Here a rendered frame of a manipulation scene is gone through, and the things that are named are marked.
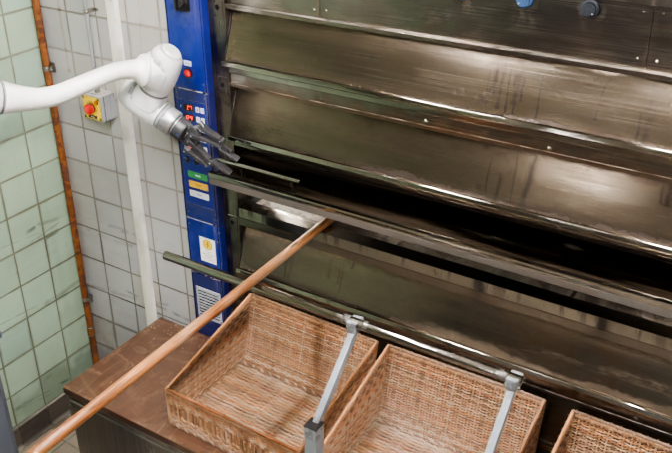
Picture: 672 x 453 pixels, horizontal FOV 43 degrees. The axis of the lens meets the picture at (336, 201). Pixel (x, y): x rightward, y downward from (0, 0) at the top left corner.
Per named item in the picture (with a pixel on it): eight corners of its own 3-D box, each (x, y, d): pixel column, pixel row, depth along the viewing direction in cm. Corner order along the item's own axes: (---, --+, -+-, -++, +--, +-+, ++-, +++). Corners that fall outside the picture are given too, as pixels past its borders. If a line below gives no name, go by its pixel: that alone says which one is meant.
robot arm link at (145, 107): (147, 133, 280) (161, 104, 272) (108, 105, 280) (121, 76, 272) (163, 119, 289) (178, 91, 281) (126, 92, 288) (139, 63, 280)
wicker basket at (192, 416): (254, 350, 328) (250, 289, 315) (380, 403, 300) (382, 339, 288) (165, 424, 292) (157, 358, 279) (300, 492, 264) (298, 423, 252)
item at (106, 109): (98, 112, 324) (94, 87, 320) (117, 117, 319) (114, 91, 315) (83, 118, 319) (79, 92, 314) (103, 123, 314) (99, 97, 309)
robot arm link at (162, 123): (163, 119, 288) (178, 129, 288) (149, 130, 280) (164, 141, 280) (173, 99, 282) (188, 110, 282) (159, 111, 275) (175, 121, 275)
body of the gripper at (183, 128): (186, 111, 282) (209, 127, 282) (176, 129, 287) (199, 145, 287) (175, 120, 276) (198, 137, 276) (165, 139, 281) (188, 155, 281)
